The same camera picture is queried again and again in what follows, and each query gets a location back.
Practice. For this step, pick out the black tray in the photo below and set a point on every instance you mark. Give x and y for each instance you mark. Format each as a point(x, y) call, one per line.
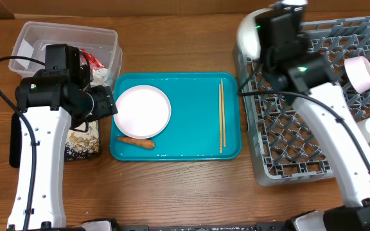
point(15, 143)

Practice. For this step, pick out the left wooden chopstick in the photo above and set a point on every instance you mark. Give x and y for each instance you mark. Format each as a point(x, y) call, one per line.
point(220, 118)

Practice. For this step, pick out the pink bowl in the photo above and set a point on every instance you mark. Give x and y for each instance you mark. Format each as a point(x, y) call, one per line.
point(358, 72)

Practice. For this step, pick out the teal serving tray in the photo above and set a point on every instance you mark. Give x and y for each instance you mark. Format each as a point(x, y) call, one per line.
point(193, 130)

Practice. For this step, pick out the carrot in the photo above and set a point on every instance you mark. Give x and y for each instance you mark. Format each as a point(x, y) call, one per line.
point(142, 143)

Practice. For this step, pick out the pink plate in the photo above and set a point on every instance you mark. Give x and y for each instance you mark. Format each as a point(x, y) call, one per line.
point(144, 111)

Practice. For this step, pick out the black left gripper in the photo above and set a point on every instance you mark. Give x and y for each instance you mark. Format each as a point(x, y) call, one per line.
point(106, 105)

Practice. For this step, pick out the grey dishwasher rack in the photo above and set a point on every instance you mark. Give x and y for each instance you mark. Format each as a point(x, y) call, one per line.
point(283, 149)

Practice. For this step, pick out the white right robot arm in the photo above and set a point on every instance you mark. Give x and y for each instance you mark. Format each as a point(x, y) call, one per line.
point(309, 84)

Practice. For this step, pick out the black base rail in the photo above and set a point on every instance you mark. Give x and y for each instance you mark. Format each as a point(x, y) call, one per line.
point(204, 227)

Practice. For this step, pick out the right wooden chopstick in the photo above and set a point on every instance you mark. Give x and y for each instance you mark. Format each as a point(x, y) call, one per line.
point(223, 112)

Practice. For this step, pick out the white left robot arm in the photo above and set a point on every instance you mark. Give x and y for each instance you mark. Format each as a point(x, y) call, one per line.
point(54, 100)

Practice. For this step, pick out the rice and peanuts food waste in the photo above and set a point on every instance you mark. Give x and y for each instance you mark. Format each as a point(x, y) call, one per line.
point(81, 145)

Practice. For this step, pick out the white tissue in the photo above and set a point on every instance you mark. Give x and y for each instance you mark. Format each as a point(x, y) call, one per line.
point(99, 77)

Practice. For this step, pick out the wooden chopstick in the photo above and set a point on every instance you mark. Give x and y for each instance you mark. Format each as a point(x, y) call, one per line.
point(223, 112)
point(220, 118)

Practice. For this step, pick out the red snack wrapper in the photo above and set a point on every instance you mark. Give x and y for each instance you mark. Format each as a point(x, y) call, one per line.
point(88, 59)

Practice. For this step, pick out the white bowl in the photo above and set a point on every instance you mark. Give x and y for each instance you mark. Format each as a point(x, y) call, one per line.
point(248, 34)

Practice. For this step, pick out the clear plastic waste bin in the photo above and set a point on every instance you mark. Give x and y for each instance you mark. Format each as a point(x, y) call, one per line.
point(100, 43)

